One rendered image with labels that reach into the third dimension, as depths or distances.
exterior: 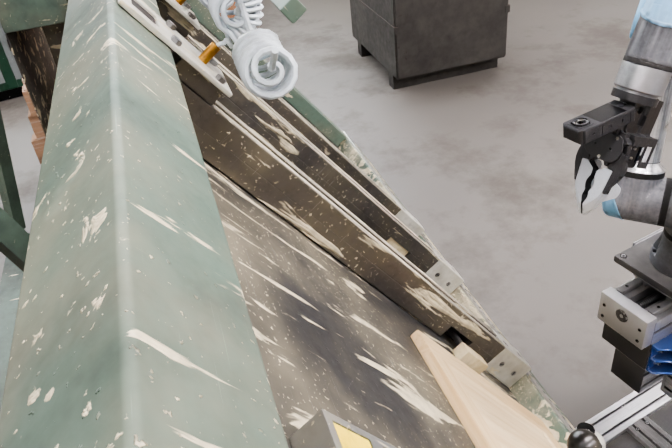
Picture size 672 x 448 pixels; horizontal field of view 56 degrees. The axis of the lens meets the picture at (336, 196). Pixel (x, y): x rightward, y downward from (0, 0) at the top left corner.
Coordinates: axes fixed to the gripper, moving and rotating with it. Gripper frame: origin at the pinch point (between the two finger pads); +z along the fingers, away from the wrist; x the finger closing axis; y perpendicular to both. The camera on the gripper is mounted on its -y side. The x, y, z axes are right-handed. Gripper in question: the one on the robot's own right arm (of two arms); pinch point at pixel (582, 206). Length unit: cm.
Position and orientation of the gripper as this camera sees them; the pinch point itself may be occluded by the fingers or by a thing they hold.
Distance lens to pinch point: 113.9
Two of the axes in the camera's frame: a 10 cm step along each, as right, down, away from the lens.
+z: -2.4, 9.2, 3.3
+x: -4.5, -4.0, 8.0
